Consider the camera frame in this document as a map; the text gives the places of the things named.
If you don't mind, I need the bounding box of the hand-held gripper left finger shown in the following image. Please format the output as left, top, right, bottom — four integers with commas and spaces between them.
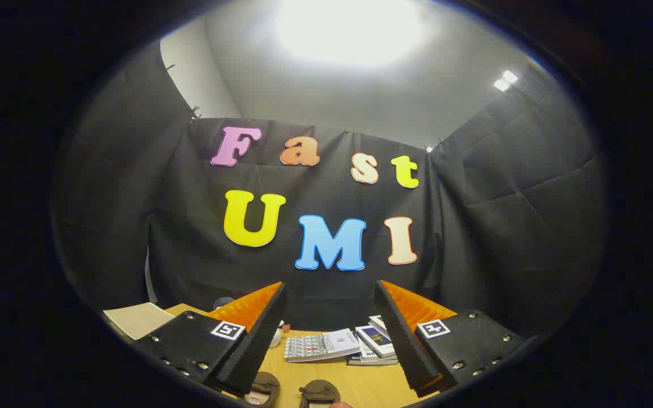
133, 282, 288, 396

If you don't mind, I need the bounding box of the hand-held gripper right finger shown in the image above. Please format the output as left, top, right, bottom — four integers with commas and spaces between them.
375, 280, 525, 397

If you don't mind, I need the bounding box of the brown fuzzy shoe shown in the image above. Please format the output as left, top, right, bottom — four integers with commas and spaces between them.
299, 379, 342, 408
249, 371, 281, 408

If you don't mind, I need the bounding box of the beige fabric storage box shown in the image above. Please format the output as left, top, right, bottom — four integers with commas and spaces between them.
103, 302, 175, 342

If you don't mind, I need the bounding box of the white book with blue cover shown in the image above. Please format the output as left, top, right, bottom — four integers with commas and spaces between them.
355, 325, 398, 359

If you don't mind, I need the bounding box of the thin white book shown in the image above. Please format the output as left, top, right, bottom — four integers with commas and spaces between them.
358, 340, 398, 363

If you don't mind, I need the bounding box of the dark hardcover book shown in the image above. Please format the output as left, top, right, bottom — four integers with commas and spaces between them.
347, 354, 400, 367

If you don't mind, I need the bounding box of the grey patterned white book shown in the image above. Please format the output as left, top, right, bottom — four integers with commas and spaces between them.
285, 328, 361, 363

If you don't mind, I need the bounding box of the black backdrop cloth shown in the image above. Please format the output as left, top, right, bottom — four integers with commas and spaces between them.
52, 40, 608, 341

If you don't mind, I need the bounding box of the small ceiling light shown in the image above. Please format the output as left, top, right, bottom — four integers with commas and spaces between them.
493, 69, 519, 92

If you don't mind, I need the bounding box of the large ceiling light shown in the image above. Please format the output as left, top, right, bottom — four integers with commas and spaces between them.
274, 0, 425, 67

